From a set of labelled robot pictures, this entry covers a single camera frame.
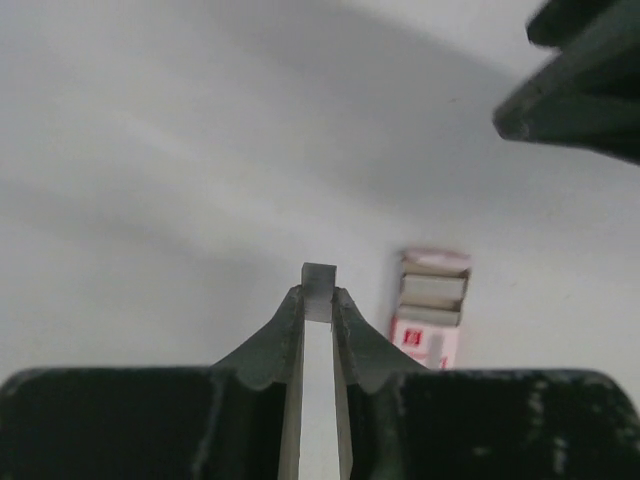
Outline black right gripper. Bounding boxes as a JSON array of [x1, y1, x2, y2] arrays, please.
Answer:
[[493, 1, 639, 164]]

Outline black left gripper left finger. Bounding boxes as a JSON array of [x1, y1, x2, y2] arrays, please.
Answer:
[[1, 287, 304, 479]]

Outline red staple box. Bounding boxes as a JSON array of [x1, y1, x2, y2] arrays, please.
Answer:
[[390, 247, 472, 370]]

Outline grey staple strip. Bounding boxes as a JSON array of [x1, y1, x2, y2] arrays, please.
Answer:
[[301, 263, 337, 324]]

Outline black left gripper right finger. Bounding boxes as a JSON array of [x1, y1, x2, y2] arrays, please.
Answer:
[[332, 288, 639, 479]]

